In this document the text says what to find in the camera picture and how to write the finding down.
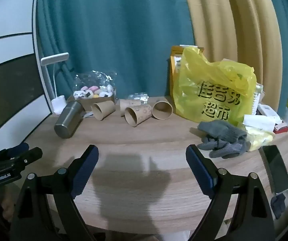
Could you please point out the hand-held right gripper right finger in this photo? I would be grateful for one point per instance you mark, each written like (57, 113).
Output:
(201, 171)

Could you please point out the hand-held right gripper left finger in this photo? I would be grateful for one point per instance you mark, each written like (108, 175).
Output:
(85, 170)

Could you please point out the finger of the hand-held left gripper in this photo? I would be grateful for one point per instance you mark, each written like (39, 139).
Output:
(31, 156)
(18, 149)

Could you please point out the grey steel cup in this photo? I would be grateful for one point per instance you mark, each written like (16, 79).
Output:
(68, 120)

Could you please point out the plain brown paper cup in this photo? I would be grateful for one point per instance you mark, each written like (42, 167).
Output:
(103, 110)

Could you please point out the wide brown paper cup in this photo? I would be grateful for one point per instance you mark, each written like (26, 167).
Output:
(162, 110)

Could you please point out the printed brown paper cup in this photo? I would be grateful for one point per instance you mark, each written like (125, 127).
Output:
(139, 115)

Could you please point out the grey knitted gloves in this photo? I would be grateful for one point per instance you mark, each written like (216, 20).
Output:
(221, 135)

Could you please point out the white charger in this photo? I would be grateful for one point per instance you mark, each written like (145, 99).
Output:
(58, 105)

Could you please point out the brown cardboard box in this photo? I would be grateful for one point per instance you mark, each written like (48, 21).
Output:
(86, 103)

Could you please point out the pale yellow plastic bag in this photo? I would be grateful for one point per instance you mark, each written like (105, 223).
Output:
(260, 138)

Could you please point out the black smartphone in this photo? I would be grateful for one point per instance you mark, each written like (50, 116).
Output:
(276, 168)

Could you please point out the white paper sheet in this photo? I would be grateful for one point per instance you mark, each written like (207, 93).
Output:
(259, 121)

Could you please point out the clear bag of candies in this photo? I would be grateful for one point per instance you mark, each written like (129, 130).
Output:
(95, 87)

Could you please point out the small dark cloth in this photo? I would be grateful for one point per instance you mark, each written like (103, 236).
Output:
(278, 204)

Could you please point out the clear plastic wrapper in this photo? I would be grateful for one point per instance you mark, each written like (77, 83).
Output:
(139, 98)

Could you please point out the white box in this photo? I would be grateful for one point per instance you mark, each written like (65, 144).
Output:
(268, 110)

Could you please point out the red small box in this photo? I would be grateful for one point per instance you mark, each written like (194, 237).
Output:
(281, 128)

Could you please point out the white desk lamp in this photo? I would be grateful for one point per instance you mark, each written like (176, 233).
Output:
(50, 62)

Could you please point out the white brush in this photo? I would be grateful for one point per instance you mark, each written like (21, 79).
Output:
(257, 98)

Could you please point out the orange paper package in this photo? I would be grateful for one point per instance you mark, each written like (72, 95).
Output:
(176, 65)

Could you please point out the teal curtain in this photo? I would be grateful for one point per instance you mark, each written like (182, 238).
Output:
(113, 35)

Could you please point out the beige curtain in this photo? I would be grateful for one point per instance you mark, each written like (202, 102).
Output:
(234, 22)

